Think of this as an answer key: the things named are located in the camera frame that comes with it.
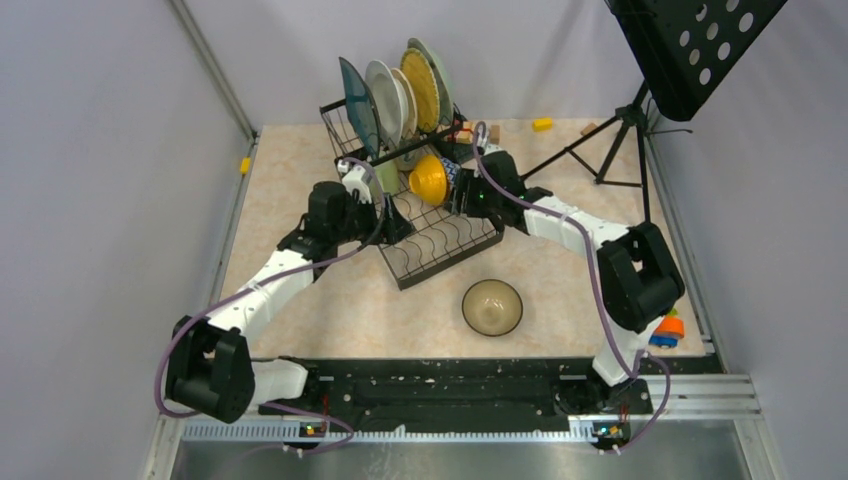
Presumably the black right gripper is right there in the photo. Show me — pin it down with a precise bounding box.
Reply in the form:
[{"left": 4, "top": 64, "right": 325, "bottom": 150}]
[{"left": 444, "top": 168, "right": 503, "bottom": 219}]

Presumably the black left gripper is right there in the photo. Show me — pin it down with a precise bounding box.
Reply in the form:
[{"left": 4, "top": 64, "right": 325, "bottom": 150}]
[{"left": 332, "top": 192, "right": 414, "bottom": 245}]

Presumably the red patterned bowl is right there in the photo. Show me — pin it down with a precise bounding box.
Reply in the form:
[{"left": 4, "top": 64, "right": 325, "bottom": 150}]
[{"left": 440, "top": 157, "right": 461, "bottom": 190}]

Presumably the green white mug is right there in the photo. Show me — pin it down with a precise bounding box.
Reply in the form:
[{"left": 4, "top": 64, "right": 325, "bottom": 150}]
[{"left": 375, "top": 160, "right": 401, "bottom": 195}]

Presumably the yellow bowl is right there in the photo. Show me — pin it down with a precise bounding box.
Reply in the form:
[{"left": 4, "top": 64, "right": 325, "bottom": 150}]
[{"left": 408, "top": 155, "right": 449, "bottom": 206}]

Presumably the black wire dish rack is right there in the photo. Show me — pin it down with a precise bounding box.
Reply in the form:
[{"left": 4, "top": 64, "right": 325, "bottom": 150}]
[{"left": 319, "top": 100, "right": 505, "bottom": 290}]

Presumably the light green flower plate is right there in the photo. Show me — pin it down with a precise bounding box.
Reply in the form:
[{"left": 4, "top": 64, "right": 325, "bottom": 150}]
[{"left": 407, "top": 37, "right": 454, "bottom": 126}]

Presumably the cream floral plate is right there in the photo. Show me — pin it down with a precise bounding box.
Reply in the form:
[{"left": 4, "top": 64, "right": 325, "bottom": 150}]
[{"left": 390, "top": 68, "right": 418, "bottom": 140}]

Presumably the dark teal square plate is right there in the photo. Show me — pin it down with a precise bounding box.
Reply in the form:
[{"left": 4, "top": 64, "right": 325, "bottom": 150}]
[{"left": 338, "top": 57, "right": 381, "bottom": 160}]

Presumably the white plate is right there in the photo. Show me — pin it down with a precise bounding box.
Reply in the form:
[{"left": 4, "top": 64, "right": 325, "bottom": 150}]
[{"left": 365, "top": 60, "right": 408, "bottom": 148}]

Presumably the yellow bamboo pattern plate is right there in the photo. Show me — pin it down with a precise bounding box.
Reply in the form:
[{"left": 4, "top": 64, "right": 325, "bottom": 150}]
[{"left": 400, "top": 48, "right": 440, "bottom": 133}]

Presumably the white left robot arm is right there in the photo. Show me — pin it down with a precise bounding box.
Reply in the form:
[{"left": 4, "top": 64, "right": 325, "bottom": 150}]
[{"left": 156, "top": 181, "right": 415, "bottom": 423}]

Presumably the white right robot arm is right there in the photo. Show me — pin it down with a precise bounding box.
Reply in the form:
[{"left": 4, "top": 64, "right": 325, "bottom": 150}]
[{"left": 443, "top": 150, "right": 685, "bottom": 412}]

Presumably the small wooden block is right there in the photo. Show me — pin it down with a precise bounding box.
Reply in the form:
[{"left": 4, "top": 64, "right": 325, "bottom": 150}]
[{"left": 488, "top": 125, "right": 501, "bottom": 145}]

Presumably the clear round lid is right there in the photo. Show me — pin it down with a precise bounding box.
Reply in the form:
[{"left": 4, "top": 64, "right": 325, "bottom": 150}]
[{"left": 502, "top": 119, "right": 524, "bottom": 134}]

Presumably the yellow lego block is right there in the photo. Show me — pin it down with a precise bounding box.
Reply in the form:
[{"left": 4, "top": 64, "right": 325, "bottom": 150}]
[{"left": 532, "top": 117, "right": 554, "bottom": 132}]

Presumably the brown glazed bowl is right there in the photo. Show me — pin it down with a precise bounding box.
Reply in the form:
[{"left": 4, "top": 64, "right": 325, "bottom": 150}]
[{"left": 461, "top": 279, "right": 524, "bottom": 337}]

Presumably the brown wooden block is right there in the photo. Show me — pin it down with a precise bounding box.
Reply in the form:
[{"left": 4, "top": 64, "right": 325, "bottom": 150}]
[{"left": 580, "top": 122, "right": 598, "bottom": 137}]

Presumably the blue toy car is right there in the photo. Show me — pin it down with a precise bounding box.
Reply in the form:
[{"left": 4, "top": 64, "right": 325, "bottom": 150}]
[{"left": 649, "top": 335, "right": 680, "bottom": 349}]

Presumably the black music stand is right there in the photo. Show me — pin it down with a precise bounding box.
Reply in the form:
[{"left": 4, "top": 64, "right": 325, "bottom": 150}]
[{"left": 522, "top": 0, "right": 785, "bottom": 220}]

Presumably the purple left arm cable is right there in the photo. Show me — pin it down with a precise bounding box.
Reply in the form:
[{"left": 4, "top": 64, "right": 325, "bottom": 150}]
[{"left": 153, "top": 156, "right": 389, "bottom": 458}]

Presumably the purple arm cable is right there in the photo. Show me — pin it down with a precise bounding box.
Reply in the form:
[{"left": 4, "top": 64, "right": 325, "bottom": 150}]
[
  {"left": 470, "top": 121, "right": 672, "bottom": 456},
  {"left": 153, "top": 156, "right": 389, "bottom": 458}
]

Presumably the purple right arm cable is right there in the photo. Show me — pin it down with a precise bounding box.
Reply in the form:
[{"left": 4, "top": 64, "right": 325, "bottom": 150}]
[{"left": 470, "top": 121, "right": 672, "bottom": 456}]

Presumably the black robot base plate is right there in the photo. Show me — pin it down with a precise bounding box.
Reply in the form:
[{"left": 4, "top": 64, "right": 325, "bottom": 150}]
[{"left": 289, "top": 358, "right": 654, "bottom": 434}]

